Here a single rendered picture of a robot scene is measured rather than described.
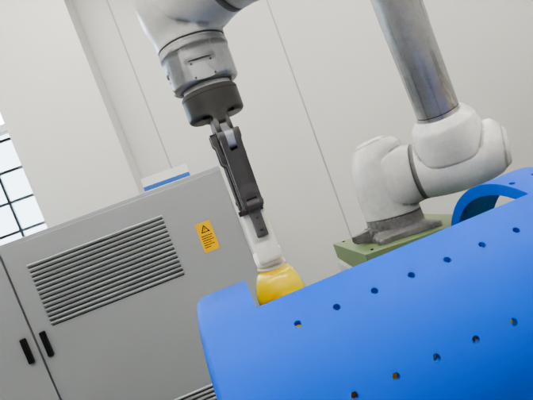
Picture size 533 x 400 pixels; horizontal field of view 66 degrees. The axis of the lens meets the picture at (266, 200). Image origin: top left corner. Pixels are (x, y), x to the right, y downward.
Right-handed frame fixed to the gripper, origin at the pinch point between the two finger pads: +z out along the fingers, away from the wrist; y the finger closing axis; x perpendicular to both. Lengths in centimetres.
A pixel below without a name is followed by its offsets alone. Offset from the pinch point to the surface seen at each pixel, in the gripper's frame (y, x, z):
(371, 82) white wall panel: -265, 152, -45
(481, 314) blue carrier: 18.7, 15.7, 12.1
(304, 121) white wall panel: -268, 89, -33
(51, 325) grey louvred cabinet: -149, -92, 26
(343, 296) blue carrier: 14.4, 4.6, 6.8
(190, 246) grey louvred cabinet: -146, -20, 15
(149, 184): -161, -29, -20
